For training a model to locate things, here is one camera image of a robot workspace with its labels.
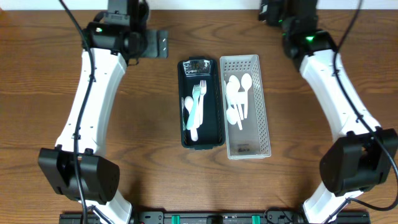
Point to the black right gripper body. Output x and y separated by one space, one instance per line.
268 8

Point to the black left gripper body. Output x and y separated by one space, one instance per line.
121 6

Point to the pale green plastic fork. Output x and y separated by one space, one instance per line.
192 116

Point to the white plastic spoon bowl-down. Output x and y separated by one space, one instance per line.
236 84

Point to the white plastic utensil handle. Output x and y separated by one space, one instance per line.
232 116

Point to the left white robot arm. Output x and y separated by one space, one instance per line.
77 167

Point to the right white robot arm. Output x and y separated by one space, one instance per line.
362 154

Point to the dark green plastic basket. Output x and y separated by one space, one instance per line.
190 73

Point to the clear white plastic basket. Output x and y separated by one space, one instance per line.
253 141

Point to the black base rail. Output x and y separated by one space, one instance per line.
268 217

